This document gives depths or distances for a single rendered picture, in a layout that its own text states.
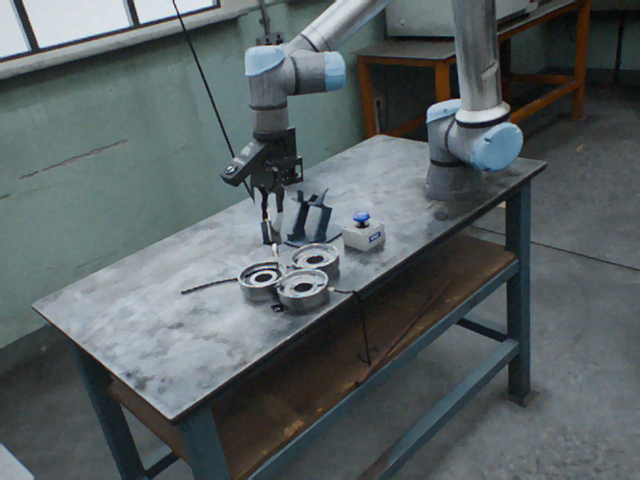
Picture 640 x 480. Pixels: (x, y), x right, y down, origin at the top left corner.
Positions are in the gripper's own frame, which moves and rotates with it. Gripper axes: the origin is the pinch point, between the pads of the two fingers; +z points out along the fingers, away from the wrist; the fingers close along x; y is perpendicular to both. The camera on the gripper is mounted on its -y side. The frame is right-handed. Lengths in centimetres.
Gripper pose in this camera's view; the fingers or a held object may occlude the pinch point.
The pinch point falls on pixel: (269, 225)
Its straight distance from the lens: 131.3
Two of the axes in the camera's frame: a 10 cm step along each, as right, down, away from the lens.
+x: -6.7, -2.6, 7.0
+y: 7.4, -2.9, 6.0
